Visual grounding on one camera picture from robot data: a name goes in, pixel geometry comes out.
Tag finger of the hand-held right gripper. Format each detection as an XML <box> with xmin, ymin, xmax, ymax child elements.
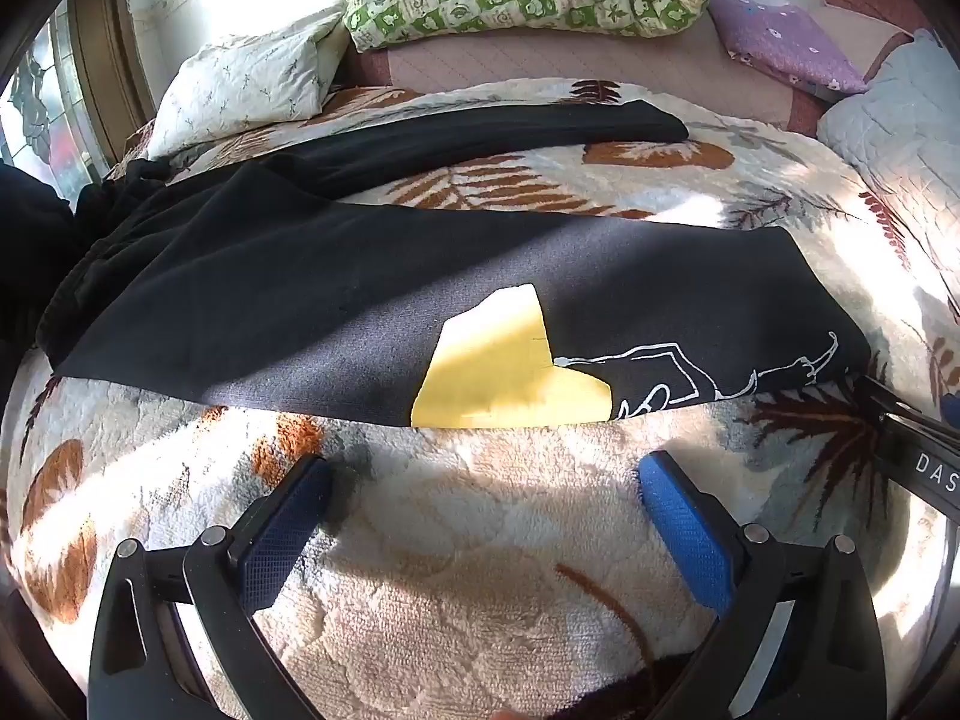
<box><xmin>851</xmin><ymin>371</ymin><xmax>923</xmax><ymax>422</ymax></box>

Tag black knit garment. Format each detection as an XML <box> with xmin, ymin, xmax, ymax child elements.
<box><xmin>0</xmin><ymin>163</ymin><xmax>76</xmax><ymax>350</ymax></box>

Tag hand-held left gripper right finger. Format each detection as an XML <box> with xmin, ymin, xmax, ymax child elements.
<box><xmin>637</xmin><ymin>451</ymin><xmax>890</xmax><ymax>720</ymax></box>

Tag white sprig print pillow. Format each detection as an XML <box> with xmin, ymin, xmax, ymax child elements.
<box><xmin>146</xmin><ymin>4</ymin><xmax>350</xmax><ymax>160</ymax></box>

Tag black pants with yellow patch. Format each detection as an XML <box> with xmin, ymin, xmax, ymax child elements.
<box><xmin>37</xmin><ymin>99</ymin><xmax>872</xmax><ymax>430</ymax></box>

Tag pink quilted bed sheet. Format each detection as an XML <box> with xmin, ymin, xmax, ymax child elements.
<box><xmin>345</xmin><ymin>0</ymin><xmax>938</xmax><ymax>140</ymax></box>

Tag pale blue quilted blanket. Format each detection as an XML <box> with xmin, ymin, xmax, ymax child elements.
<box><xmin>816</xmin><ymin>28</ymin><xmax>960</xmax><ymax>301</ymax></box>

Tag purple floral pillow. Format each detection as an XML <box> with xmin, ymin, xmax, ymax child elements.
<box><xmin>709</xmin><ymin>0</ymin><xmax>871</xmax><ymax>95</ymax></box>

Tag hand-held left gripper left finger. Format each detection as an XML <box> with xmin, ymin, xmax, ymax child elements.
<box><xmin>88</xmin><ymin>454</ymin><xmax>335</xmax><ymax>720</ymax></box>

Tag leaf print fleece blanket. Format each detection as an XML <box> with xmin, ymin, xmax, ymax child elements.
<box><xmin>0</xmin><ymin>79</ymin><xmax>960</xmax><ymax>720</ymax></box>

